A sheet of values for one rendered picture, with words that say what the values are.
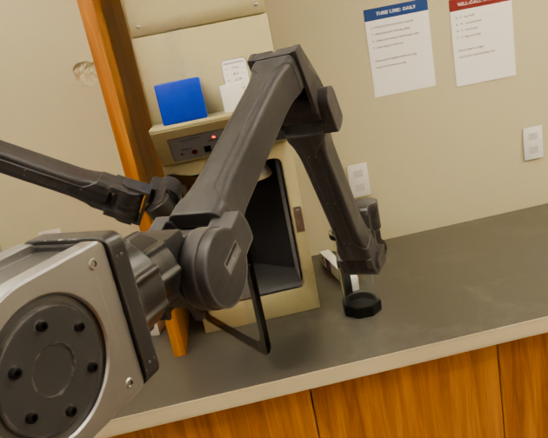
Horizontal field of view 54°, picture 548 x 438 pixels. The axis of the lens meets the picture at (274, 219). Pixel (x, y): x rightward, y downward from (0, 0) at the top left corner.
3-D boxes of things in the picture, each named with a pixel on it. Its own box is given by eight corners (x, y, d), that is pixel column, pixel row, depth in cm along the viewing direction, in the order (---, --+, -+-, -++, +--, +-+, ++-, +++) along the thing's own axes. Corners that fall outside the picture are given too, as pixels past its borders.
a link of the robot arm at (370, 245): (257, 110, 81) (324, 100, 76) (266, 89, 84) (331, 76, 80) (337, 281, 109) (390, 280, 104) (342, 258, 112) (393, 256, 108)
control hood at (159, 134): (162, 165, 132) (152, 125, 130) (290, 138, 134) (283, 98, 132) (158, 174, 121) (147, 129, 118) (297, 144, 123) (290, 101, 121)
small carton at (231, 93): (230, 109, 128) (223, 84, 126) (250, 106, 127) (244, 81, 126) (224, 112, 123) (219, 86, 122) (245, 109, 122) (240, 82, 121)
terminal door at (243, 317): (206, 317, 143) (170, 172, 132) (271, 355, 118) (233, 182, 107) (203, 319, 143) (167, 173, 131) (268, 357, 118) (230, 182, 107)
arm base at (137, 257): (66, 376, 44) (19, 241, 41) (127, 327, 51) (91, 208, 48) (150, 385, 41) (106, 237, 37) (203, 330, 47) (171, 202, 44)
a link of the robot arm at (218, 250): (247, 37, 79) (310, 23, 74) (278, 114, 87) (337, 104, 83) (103, 275, 50) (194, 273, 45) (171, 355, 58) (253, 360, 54)
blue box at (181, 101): (166, 122, 129) (157, 84, 127) (207, 114, 130) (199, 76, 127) (163, 126, 119) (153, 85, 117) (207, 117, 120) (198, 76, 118)
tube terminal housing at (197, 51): (205, 296, 169) (143, 44, 148) (305, 274, 171) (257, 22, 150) (204, 334, 145) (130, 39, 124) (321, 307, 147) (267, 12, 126)
